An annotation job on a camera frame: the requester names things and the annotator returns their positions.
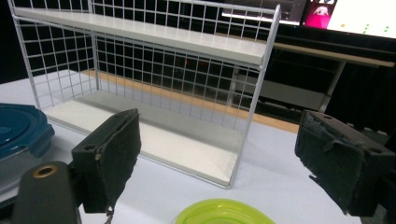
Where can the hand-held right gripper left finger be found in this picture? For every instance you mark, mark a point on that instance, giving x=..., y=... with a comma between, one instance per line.
x=106, y=161

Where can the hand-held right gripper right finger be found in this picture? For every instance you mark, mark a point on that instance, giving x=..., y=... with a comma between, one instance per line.
x=336, y=158

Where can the glass container with blue lid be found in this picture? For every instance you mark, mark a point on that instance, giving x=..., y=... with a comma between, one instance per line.
x=18, y=130

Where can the green silicone bowl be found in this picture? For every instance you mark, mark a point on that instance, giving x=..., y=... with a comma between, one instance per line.
x=218, y=214

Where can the lit computer monitor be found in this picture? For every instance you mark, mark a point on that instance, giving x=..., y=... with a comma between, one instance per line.
x=364, y=15

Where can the white frame desk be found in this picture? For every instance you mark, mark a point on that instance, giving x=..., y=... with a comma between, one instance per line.
x=336, y=56

